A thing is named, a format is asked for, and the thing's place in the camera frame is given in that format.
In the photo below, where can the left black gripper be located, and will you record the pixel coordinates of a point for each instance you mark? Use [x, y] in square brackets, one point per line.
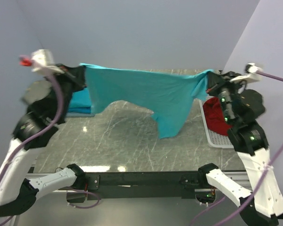
[76, 75]

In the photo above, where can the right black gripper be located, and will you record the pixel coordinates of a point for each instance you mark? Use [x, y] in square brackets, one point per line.
[216, 81]

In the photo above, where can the turquoise t-shirt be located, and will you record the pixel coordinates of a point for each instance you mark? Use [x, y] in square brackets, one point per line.
[169, 96]

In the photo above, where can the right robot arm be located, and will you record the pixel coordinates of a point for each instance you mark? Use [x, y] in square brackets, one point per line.
[262, 205]

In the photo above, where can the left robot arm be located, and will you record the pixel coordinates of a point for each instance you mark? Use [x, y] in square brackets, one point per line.
[47, 104]

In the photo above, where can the folded blue t-shirt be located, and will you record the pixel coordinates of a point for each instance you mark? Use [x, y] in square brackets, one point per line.
[80, 102]

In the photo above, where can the red t-shirt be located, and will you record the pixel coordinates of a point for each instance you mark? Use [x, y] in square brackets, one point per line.
[214, 117]

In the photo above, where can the folded grey t-shirt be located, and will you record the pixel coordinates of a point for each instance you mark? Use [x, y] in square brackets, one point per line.
[77, 115]

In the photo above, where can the white plastic basket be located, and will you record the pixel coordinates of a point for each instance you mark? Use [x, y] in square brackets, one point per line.
[215, 140]

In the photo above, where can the black base beam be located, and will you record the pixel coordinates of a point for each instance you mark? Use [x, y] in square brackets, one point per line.
[154, 184]

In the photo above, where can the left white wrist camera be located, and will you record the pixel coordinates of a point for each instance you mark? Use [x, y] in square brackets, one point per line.
[40, 61]

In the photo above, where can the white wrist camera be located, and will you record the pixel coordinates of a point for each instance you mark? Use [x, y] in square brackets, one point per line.
[40, 61]
[251, 74]

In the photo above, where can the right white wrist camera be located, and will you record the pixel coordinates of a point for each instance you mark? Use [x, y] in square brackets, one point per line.
[251, 74]

